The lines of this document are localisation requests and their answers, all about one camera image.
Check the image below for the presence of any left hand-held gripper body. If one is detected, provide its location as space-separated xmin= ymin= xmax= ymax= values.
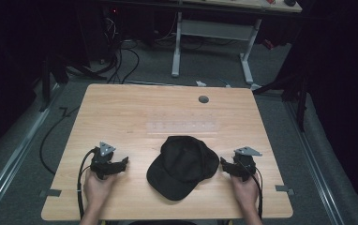
xmin=89 ymin=142 xmax=118 ymax=181

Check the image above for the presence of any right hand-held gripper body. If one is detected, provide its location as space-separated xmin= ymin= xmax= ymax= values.
xmin=232 ymin=145 xmax=263 ymax=183

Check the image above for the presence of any black baseball cap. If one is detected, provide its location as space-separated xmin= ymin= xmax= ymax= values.
xmin=145 ymin=135 xmax=220 ymax=202

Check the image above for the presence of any person's right hand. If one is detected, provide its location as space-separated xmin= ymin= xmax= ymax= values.
xmin=230 ymin=173 xmax=260 ymax=215

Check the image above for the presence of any person's left hand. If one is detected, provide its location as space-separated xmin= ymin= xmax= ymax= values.
xmin=82 ymin=170 xmax=118 ymax=214

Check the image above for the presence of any grey tape piece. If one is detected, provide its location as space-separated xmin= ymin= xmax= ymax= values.
xmin=38 ymin=188 xmax=63 ymax=199
xmin=275 ymin=184 xmax=295 ymax=197

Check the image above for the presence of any clear plastic ruler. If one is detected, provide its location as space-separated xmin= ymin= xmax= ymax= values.
xmin=145 ymin=120 xmax=220 ymax=136

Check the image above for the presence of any black metal stand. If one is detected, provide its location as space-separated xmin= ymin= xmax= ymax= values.
xmin=252 ymin=65 xmax=309 ymax=132
xmin=37 ymin=52 xmax=108 ymax=113

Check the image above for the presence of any desk with white legs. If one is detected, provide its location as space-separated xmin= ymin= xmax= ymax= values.
xmin=105 ymin=0 xmax=304 ymax=86

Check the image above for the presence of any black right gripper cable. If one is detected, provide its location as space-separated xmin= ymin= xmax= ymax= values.
xmin=244 ymin=162 xmax=264 ymax=220

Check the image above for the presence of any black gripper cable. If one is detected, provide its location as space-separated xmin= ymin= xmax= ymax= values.
xmin=76 ymin=148 xmax=97 ymax=220
xmin=244 ymin=162 xmax=264 ymax=220

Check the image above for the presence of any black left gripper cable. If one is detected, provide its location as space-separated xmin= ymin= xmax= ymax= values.
xmin=76 ymin=148 xmax=97 ymax=220

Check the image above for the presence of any black floor cable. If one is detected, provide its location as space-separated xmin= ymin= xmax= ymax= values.
xmin=38 ymin=105 xmax=82 ymax=176

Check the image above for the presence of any metal floor rail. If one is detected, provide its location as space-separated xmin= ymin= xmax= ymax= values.
xmin=284 ymin=99 xmax=348 ymax=225
xmin=0 ymin=82 xmax=67 ymax=219

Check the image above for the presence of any bundle of black cables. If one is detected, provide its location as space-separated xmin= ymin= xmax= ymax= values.
xmin=102 ymin=8 xmax=142 ymax=85

